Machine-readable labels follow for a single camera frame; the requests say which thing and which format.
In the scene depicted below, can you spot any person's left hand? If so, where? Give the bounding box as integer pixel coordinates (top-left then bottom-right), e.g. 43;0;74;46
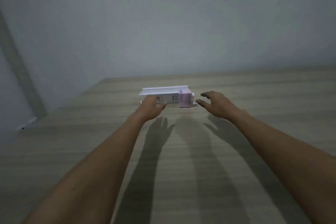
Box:
134;95;168;123

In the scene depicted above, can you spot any pink plug adapter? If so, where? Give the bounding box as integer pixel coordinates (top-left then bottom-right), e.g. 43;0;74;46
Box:
179;89;193;108

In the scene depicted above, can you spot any person's left forearm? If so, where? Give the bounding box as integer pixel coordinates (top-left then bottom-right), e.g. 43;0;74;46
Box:
22;115;147;224

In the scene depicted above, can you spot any person's right forearm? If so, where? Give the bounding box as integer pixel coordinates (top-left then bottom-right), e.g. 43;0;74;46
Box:
228;110;336;224

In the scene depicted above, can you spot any person's right hand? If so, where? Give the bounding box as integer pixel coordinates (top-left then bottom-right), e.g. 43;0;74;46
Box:
196;91;243;121

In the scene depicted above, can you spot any white power strip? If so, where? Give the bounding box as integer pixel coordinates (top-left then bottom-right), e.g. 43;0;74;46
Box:
139;85;195;106

